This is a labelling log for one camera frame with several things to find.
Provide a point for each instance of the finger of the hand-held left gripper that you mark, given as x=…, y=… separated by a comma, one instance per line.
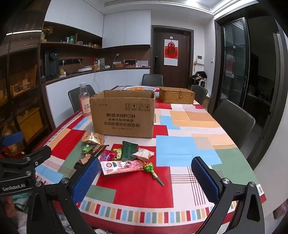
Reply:
x=40, y=154
x=13, y=137

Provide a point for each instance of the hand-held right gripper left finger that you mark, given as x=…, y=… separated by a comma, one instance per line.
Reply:
x=86, y=177

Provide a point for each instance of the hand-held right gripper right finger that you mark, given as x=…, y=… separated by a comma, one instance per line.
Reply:
x=204, y=182

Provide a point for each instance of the dark brown snack packet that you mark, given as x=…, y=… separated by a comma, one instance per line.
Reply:
x=96, y=150

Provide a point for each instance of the pink candy packet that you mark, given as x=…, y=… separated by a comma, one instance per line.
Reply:
x=108, y=156

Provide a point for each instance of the long pink snack packet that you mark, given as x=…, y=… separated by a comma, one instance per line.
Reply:
x=121, y=166

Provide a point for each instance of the yellow green snack packet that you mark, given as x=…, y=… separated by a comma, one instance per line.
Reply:
x=117, y=151

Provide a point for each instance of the dark green snack packet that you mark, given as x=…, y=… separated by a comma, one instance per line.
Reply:
x=128, y=150

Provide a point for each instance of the green lollipop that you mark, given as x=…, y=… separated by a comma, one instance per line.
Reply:
x=149, y=168

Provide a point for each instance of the white snack packet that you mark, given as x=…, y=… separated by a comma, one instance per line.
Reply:
x=142, y=154

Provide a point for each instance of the brown cardboard box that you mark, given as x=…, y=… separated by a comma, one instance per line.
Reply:
x=121, y=121

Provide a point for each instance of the small green wrapped candy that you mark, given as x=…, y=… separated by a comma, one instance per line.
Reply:
x=86, y=148

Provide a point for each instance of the gold snack packet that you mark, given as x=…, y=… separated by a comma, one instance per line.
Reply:
x=93, y=137

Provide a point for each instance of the dark grey dining chair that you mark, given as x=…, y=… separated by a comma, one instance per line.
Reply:
x=152, y=79
x=199, y=93
x=75, y=99
x=234, y=121

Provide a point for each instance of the pink drink bottle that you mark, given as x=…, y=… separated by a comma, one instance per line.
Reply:
x=85, y=105

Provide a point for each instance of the black water dispenser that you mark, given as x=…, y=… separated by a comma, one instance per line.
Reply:
x=51, y=64

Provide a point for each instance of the woven wicker basket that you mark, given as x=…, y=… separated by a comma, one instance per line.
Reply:
x=176, y=95

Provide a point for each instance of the white round countertop appliance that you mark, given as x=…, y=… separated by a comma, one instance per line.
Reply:
x=85, y=69

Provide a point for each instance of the pile of orange fruits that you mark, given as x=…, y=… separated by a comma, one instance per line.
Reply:
x=137, y=88

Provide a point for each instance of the white lower counter cabinets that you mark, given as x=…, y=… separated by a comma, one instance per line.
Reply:
x=117, y=77

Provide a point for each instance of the dark clothes pile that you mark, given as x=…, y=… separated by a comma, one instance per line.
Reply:
x=200, y=75

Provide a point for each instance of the white plastic fruit basket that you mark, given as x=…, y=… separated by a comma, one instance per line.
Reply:
x=150, y=88

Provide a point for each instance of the dark wooden door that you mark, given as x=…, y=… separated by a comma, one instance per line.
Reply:
x=180, y=74

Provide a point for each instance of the small countertop wicker tray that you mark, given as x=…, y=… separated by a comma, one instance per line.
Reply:
x=118, y=66

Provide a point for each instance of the black framed glass sliding door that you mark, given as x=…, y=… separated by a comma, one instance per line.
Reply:
x=234, y=67

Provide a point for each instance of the black countertop box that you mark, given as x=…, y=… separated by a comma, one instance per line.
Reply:
x=130, y=63

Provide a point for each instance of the small desk lamp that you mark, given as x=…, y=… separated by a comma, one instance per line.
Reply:
x=116, y=57

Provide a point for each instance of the white wall intercom panel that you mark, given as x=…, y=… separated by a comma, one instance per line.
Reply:
x=200, y=59

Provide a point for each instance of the red and white wall calendar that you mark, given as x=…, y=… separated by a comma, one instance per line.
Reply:
x=171, y=52

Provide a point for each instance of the white upper wall cabinets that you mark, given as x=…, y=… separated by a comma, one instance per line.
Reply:
x=126, y=27

